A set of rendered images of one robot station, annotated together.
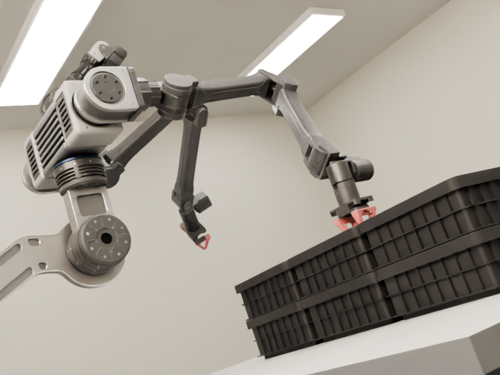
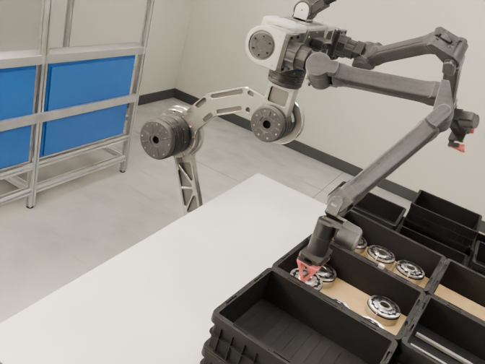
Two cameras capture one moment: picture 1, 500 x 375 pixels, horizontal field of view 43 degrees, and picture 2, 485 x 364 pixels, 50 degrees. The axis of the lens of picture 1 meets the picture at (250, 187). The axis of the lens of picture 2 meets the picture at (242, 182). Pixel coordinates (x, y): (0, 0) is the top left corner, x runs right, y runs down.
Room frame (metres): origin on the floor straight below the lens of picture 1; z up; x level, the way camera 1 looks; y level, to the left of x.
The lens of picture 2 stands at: (0.69, -1.23, 1.75)
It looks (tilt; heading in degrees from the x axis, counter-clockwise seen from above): 25 degrees down; 61
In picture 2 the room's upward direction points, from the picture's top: 16 degrees clockwise
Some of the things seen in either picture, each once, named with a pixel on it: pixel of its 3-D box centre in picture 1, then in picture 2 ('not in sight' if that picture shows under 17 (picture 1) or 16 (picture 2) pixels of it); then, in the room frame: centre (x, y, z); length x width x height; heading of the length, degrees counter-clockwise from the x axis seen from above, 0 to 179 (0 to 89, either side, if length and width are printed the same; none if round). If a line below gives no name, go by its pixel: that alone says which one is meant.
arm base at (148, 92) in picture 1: (140, 94); (296, 55); (1.54, 0.19, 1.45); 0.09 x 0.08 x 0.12; 39
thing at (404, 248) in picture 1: (470, 215); (300, 346); (1.42, -0.44, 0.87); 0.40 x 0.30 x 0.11; 125
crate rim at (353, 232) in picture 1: (376, 234); (349, 282); (1.67, -0.27, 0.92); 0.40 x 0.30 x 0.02; 125
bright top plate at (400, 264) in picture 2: not in sight; (410, 269); (2.04, -0.15, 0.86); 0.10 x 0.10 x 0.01
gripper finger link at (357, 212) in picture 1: (360, 222); (309, 266); (1.54, -0.23, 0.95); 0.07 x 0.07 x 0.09; 35
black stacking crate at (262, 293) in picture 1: (317, 280); (375, 259); (1.91, -0.10, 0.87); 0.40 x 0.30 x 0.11; 125
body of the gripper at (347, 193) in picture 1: (347, 196); (318, 245); (1.55, -0.22, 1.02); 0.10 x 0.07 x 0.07; 35
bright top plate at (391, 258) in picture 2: not in sight; (381, 253); (1.97, -0.06, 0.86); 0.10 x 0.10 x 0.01
